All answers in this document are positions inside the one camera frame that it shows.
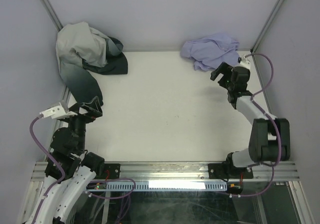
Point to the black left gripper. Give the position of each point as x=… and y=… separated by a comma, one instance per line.
x=237, y=75

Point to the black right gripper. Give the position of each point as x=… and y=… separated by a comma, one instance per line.
x=85, y=118

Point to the lavender purple jacket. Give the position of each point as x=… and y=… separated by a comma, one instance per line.
x=209, y=52

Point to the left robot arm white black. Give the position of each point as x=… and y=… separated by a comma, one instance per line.
x=70, y=170

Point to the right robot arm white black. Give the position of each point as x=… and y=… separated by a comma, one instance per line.
x=175, y=125

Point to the grey and dark green jacket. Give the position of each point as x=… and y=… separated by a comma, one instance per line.
x=81, y=50

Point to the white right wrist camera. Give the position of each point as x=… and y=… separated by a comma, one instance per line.
x=244, y=62

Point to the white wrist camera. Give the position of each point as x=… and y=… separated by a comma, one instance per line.
x=244, y=62
x=59, y=110

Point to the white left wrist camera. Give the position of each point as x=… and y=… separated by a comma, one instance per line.
x=59, y=110

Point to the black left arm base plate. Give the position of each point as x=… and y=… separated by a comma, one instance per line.
x=109, y=171

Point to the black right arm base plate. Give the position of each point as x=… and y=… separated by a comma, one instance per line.
x=226, y=171

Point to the aluminium right corner post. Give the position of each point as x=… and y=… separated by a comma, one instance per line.
x=272, y=16

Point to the aluminium corner post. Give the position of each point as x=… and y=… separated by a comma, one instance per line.
x=272, y=16
x=52, y=14

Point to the aluminium mounting rail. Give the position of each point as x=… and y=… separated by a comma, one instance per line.
x=141, y=171

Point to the aluminium left corner post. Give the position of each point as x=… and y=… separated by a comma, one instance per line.
x=52, y=14

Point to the grey slotted cable duct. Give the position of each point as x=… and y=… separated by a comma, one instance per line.
x=160, y=185

